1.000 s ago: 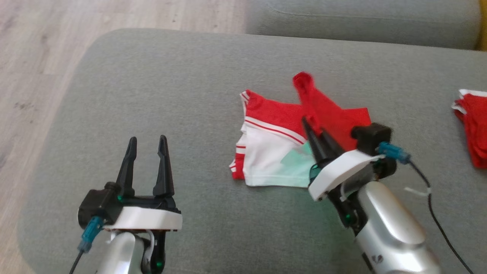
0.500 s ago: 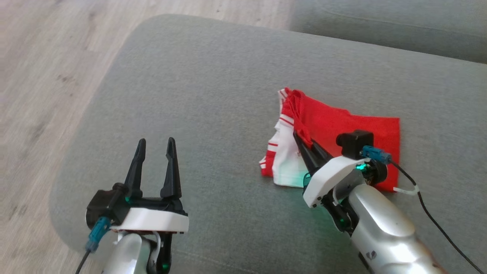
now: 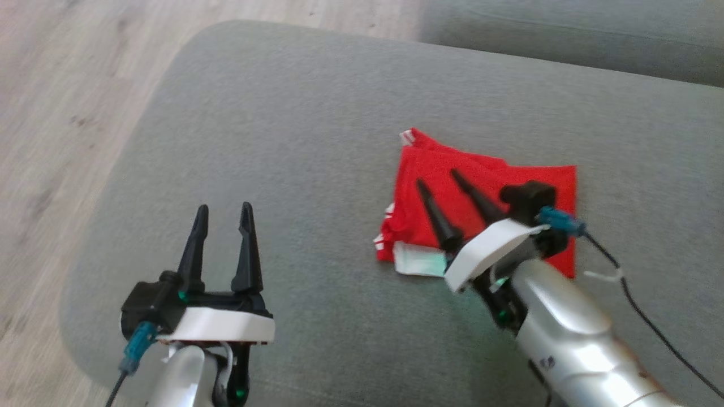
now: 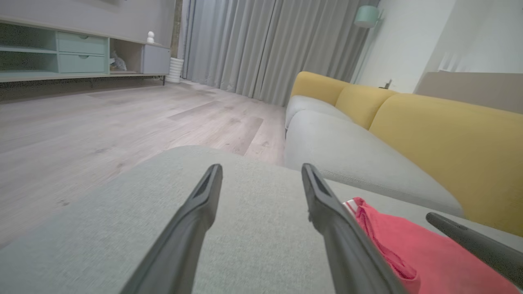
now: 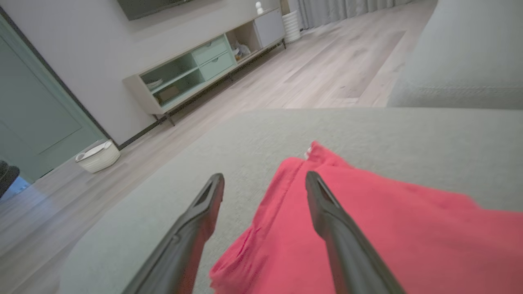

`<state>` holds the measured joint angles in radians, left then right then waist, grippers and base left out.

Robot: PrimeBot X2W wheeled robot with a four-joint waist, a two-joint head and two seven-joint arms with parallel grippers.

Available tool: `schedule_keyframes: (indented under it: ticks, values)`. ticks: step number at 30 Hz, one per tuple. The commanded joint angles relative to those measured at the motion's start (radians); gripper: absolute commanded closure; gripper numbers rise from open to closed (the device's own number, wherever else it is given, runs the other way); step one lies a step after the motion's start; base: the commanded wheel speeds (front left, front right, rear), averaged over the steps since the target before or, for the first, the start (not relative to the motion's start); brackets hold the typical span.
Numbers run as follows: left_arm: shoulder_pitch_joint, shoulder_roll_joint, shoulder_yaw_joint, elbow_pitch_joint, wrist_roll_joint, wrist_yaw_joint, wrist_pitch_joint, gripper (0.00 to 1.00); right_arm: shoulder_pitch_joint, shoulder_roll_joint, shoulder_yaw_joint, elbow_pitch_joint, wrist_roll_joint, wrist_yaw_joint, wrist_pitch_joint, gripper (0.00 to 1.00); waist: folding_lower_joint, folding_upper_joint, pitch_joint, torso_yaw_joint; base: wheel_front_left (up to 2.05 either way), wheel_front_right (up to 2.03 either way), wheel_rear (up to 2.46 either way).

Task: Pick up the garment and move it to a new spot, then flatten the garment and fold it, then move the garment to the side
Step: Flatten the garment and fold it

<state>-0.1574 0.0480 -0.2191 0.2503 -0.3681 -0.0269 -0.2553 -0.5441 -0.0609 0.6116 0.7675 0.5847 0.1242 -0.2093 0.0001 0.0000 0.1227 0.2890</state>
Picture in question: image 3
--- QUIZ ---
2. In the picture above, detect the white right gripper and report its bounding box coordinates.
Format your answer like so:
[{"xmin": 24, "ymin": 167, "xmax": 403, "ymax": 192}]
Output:
[{"xmin": 416, "ymin": 168, "xmax": 547, "ymax": 335}]

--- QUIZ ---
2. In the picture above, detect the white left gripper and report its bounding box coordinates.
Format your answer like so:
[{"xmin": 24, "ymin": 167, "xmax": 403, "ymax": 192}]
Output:
[{"xmin": 158, "ymin": 202, "xmax": 276, "ymax": 407}]

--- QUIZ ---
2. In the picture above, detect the red white-trimmed basketball jersey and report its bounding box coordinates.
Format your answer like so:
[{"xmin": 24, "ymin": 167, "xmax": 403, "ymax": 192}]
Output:
[{"xmin": 373, "ymin": 127, "xmax": 578, "ymax": 279}]

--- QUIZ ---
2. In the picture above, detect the grey sofa back cushion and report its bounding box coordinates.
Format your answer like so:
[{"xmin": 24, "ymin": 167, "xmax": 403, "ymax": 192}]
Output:
[{"xmin": 419, "ymin": 0, "xmax": 724, "ymax": 88}]

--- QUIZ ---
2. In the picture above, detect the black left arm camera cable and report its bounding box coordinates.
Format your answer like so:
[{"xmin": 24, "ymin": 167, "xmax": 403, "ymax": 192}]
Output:
[{"xmin": 105, "ymin": 321, "xmax": 159, "ymax": 407}]

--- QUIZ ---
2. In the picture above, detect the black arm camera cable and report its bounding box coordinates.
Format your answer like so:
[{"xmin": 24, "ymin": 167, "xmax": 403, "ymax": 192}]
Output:
[
  {"xmin": 537, "ymin": 206, "xmax": 724, "ymax": 399},
  {"xmin": 105, "ymin": 321, "xmax": 159, "ymax": 407}
]

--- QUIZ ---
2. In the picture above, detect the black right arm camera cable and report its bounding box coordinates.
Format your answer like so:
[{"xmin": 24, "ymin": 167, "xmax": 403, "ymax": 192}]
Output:
[{"xmin": 537, "ymin": 206, "xmax": 724, "ymax": 399}]

